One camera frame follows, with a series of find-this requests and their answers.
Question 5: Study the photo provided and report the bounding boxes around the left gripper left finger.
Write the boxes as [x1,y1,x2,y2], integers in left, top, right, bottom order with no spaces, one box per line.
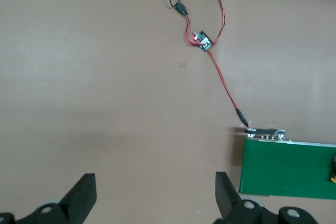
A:
[18,173,97,224]

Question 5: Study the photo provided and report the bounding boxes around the red black supply wire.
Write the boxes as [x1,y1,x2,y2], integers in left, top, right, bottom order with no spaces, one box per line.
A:
[166,0,227,49]

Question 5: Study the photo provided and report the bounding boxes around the small speed controller board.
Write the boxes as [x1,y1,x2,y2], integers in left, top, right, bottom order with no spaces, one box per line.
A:
[193,29,214,52]

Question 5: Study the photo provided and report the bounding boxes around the yellow push button switch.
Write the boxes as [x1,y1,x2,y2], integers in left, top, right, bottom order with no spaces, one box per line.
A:
[329,153,336,183]

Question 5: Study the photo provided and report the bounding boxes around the green conveyor belt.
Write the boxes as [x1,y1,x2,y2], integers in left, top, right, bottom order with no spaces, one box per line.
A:
[237,126,336,200]

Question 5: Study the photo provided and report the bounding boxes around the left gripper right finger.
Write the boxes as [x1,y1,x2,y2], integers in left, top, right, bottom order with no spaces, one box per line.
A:
[214,171,265,224]

